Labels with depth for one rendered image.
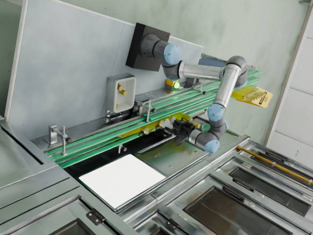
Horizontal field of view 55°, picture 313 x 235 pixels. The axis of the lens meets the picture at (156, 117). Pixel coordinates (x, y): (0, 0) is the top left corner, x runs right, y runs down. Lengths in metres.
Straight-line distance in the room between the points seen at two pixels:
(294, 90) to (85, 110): 6.48
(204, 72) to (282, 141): 6.56
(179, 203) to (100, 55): 0.97
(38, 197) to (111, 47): 1.06
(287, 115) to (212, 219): 6.53
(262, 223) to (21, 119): 1.39
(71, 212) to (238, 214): 1.00
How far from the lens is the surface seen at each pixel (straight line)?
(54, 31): 1.64
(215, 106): 1.49
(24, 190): 1.18
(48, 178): 1.21
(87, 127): 1.88
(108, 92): 1.94
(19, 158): 1.36
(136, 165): 1.88
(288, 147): 8.31
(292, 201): 2.05
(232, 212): 1.79
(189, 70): 1.90
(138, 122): 2.03
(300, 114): 7.96
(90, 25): 1.76
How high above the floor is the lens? 2.13
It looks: 34 degrees down
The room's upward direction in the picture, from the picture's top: 117 degrees clockwise
